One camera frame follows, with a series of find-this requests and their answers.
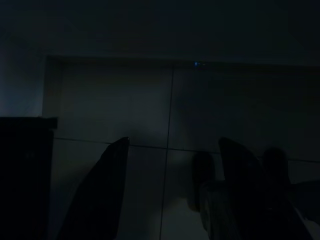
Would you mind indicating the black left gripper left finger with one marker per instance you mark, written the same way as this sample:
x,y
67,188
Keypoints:
x,y
100,190

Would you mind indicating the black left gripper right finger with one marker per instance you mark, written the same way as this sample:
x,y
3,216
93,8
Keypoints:
x,y
252,195

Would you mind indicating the dark low furniture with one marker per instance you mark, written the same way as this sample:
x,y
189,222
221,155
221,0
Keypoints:
x,y
25,180

